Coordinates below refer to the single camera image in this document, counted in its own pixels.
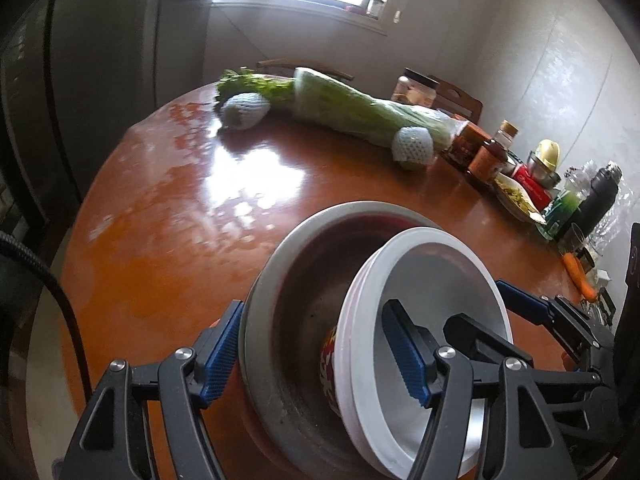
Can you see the clear plastic cup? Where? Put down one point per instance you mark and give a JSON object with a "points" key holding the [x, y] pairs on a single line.
{"points": [[572, 237]]}

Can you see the green celery leaves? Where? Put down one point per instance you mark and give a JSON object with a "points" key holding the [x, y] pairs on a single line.
{"points": [[260, 85]]}

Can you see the black thermos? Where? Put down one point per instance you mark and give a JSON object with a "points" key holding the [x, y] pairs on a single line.
{"points": [[595, 200]]}

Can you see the wrapped napa cabbage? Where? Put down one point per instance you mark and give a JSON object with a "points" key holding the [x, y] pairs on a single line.
{"points": [[350, 105]]}

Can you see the small white box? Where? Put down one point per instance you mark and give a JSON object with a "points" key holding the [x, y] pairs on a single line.
{"points": [[603, 278]]}

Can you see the red tissue box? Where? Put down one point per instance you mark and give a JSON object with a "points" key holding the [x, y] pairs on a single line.
{"points": [[532, 185]]}

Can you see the black-lidded jar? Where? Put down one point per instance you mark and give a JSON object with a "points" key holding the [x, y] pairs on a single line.
{"points": [[415, 91]]}

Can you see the small steel bowl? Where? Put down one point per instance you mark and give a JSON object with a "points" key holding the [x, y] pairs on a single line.
{"points": [[547, 177]]}

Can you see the yellow cup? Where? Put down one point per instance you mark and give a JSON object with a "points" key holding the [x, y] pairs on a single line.
{"points": [[547, 152]]}

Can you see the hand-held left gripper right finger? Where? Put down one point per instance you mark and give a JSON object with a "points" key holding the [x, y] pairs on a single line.
{"points": [[405, 360]]}

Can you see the white plate of food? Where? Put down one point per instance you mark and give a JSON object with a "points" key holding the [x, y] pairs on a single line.
{"points": [[517, 200]]}

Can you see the red sauce jar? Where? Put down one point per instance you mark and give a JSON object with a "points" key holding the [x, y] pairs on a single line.
{"points": [[470, 145]]}

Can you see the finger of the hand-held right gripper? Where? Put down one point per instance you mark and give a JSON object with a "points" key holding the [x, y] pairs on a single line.
{"points": [[475, 332], [522, 302]]}

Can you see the green liquid plastic bottle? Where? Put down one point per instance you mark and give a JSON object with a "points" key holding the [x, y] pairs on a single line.
{"points": [[562, 210]]}

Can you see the foam net wrapped fruit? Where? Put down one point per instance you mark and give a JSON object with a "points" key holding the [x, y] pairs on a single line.
{"points": [[245, 110], [411, 147]]}

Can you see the clear plastic bag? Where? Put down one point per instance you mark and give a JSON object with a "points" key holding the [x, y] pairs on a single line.
{"points": [[612, 220]]}

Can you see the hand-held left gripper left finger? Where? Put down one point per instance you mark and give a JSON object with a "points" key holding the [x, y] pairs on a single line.
{"points": [[220, 355]]}

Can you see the dark refrigerator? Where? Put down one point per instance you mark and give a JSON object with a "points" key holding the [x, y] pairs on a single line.
{"points": [[30, 110]]}

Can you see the orange carrot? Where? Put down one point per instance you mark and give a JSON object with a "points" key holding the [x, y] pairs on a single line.
{"points": [[575, 270], [581, 262]]}

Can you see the large steel bowl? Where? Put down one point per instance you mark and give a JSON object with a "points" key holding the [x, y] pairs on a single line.
{"points": [[300, 335]]}

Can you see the brown sauce bottle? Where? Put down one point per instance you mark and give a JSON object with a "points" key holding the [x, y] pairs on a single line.
{"points": [[490, 160]]}

